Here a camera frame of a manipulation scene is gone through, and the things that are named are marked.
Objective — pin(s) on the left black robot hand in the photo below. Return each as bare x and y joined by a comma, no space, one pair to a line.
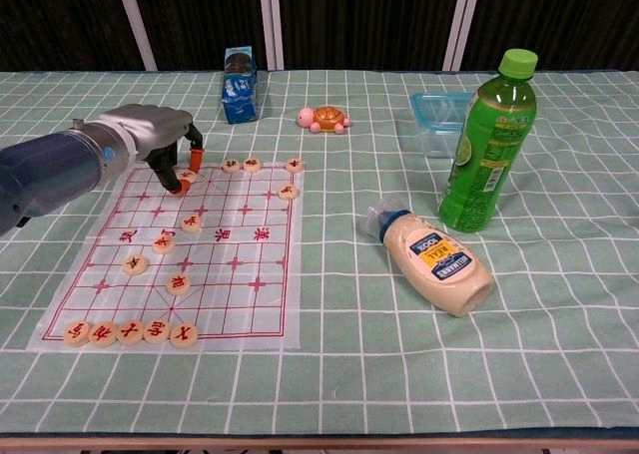
155,130

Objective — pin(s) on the round wooden xiangqi piece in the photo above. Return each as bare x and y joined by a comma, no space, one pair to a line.
187,175
130,332
295,163
178,284
288,191
103,333
230,165
184,336
76,333
135,265
163,244
252,164
156,331
191,223

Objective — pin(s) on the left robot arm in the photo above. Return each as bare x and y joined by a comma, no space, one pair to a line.
50,174

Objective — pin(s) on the blue cookie box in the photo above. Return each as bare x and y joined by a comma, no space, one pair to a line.
240,90

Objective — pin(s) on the pink orange turtle toy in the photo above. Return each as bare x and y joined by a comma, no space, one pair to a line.
327,119

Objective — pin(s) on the translucent xiangqi board sheet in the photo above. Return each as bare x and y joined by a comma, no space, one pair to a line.
239,294

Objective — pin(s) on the clear blue plastic container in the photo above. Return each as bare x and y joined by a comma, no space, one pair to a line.
434,125

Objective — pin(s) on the mayonnaise squeeze bottle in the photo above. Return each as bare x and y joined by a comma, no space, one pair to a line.
439,267

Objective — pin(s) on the green tea bottle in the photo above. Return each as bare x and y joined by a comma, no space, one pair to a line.
486,149

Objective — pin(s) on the green checked tablecloth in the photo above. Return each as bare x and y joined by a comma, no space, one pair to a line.
399,364

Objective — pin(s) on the white partition frame post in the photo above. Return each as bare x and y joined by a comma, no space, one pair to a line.
272,20
461,20
135,20

